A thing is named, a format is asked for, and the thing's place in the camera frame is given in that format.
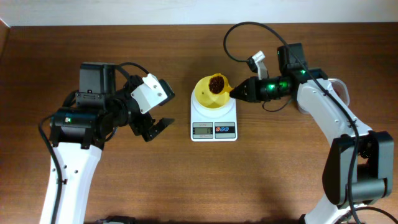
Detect yellow measuring scoop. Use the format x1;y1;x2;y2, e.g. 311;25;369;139
208;73;233;95

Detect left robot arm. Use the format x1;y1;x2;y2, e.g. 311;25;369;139
38;62;175;223

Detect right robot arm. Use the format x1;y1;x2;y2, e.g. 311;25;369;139
229;43;394;223

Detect red beans in scoop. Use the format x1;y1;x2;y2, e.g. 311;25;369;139
208;76;224;94

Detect pale yellow bowl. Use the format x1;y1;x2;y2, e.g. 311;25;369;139
194;75;231;109

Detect white digital kitchen scale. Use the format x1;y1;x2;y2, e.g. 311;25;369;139
190;90;238;142

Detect clear plastic container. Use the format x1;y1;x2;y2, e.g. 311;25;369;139
297;78;350;114

